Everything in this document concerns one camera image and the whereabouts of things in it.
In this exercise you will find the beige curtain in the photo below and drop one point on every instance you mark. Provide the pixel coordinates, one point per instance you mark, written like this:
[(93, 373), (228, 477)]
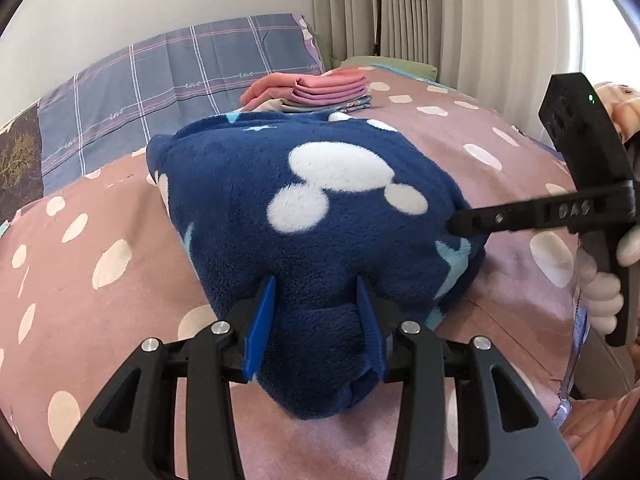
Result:
[(450, 10)]

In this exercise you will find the black floor stand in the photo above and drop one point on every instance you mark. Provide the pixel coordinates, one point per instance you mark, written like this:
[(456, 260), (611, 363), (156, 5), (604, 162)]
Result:
[(378, 10)]

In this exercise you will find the dark brown patterned pillow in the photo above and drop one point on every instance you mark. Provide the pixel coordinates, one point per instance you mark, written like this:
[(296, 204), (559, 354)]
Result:
[(20, 160)]

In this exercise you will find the pink polka dot blanket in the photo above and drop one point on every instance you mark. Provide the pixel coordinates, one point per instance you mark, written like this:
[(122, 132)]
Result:
[(100, 220)]

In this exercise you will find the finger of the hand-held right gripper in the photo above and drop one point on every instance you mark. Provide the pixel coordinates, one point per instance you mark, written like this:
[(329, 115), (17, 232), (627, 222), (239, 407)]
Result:
[(490, 217)]

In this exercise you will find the person's right hand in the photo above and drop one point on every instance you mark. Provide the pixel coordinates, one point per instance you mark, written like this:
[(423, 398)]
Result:
[(602, 295)]

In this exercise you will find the coral folded garment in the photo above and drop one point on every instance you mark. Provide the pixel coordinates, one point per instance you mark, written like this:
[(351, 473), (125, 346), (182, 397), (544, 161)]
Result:
[(280, 87)]

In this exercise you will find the grey cloth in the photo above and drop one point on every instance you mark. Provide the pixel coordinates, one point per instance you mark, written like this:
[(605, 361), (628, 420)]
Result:
[(600, 365)]

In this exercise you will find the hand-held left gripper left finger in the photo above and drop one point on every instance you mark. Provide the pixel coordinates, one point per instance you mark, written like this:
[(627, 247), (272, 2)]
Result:
[(262, 330)]

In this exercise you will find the blue plaid pillow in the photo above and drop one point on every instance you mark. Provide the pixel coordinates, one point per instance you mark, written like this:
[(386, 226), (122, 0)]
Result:
[(150, 85)]

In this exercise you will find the pink hooded fleece garment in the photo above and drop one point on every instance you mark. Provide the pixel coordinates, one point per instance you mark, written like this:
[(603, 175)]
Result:
[(625, 105)]

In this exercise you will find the person's pink fleece clothing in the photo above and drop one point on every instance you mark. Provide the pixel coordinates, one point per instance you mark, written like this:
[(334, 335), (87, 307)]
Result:
[(600, 435)]

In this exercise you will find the navy fleece garment white spots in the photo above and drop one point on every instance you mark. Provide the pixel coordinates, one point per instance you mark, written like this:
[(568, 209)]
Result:
[(240, 175)]

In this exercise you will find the floral folded garment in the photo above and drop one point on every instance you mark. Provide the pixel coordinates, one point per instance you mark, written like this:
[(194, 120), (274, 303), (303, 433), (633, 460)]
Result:
[(357, 104)]

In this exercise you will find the light green cloth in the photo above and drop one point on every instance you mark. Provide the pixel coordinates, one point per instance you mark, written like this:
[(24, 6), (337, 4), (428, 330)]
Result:
[(400, 65)]

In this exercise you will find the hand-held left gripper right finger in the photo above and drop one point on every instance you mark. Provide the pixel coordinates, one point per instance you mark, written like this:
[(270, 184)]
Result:
[(370, 325)]

